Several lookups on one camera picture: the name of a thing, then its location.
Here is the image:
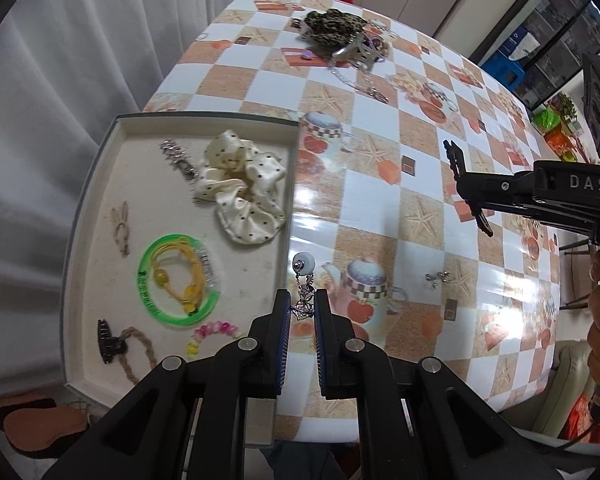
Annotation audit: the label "beige knotted hair tie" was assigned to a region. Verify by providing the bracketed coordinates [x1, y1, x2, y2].
[111, 201, 132, 257]

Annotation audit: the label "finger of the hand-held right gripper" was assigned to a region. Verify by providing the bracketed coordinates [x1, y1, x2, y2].
[454, 170, 538, 218]

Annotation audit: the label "grey jewelry tray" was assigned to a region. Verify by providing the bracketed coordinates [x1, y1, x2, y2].
[60, 111, 301, 448]

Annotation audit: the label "leopard print scrunchie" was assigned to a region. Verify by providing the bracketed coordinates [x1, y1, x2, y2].
[302, 9, 368, 48]

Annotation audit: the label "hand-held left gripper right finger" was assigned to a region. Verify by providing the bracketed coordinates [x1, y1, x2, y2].
[313, 289, 568, 480]

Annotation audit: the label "pile of colourful boxes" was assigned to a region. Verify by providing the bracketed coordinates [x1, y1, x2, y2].
[532, 92, 600, 161]

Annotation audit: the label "dark glass cabinet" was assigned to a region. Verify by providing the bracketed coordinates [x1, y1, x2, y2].
[470, 0, 600, 111]

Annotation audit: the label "white curtain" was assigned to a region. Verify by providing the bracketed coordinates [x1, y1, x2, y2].
[0, 0, 221, 401]

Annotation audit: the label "purple hair tie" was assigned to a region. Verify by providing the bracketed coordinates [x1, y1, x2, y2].
[365, 30, 393, 56]

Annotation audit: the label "brown slipper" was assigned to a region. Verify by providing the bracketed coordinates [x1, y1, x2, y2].
[0, 397, 91, 461]

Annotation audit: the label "silver chain bracelet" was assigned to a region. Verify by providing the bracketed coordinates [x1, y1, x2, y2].
[327, 57, 391, 103]

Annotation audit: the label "small black claw clip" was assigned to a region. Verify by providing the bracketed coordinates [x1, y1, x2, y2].
[96, 319, 128, 363]

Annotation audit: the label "red printed bag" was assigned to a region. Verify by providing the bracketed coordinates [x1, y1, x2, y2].
[562, 395, 600, 443]

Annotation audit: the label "silver claw clip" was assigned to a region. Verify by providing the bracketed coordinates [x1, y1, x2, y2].
[332, 35, 376, 73]

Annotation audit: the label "green plastic bangle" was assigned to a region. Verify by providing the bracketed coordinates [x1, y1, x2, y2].
[137, 234, 223, 330]

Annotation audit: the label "pink yellow beaded bracelet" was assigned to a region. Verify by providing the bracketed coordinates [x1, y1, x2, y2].
[186, 321, 243, 358]

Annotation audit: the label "person's blue trousers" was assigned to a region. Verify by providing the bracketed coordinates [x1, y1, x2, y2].
[260, 442, 346, 480]

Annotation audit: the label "cream polka dot scrunchie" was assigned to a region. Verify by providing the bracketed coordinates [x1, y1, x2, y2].
[192, 130, 287, 245]

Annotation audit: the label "silver rhinestone hair clip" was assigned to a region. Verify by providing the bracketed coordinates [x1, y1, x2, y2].
[159, 138, 201, 183]

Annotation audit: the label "yellow beaded hair tie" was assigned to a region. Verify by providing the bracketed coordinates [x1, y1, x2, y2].
[150, 245, 203, 313]

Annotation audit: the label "dark wooden chair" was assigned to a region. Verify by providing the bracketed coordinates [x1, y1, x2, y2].
[557, 237, 596, 311]

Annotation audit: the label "small silver earring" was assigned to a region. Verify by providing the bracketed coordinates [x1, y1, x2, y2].
[425, 270, 453, 291]

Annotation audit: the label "checked printed tablecloth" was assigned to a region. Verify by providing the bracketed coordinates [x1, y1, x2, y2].
[140, 0, 563, 443]

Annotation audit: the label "white stud dangle earring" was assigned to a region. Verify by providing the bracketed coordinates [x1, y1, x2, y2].
[290, 251, 317, 322]

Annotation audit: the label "jute rope hair tie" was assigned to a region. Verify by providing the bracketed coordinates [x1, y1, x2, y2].
[117, 326, 158, 386]

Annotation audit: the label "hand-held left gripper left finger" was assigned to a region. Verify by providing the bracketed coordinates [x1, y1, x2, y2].
[42, 289, 291, 480]

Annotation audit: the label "beige sofa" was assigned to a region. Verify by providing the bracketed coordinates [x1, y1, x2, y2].
[505, 340, 600, 441]

